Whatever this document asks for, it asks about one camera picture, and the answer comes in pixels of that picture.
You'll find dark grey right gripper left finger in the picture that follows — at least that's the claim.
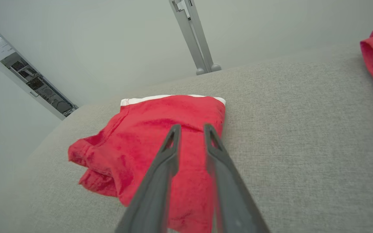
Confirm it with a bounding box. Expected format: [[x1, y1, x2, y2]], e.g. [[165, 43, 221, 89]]
[[115, 124, 182, 233]]

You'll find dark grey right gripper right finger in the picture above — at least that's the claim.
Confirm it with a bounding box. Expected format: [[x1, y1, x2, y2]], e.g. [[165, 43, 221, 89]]
[[204, 123, 271, 233]]

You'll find plain red garment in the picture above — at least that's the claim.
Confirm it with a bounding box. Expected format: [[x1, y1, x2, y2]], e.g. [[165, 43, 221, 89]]
[[68, 94, 226, 233]]

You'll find clutter behind partition gap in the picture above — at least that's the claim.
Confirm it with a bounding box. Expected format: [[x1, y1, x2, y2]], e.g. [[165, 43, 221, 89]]
[[0, 15, 79, 121]]

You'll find grey metal partition post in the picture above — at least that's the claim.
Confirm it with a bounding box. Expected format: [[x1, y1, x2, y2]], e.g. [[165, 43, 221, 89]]
[[169, 0, 222, 75]]

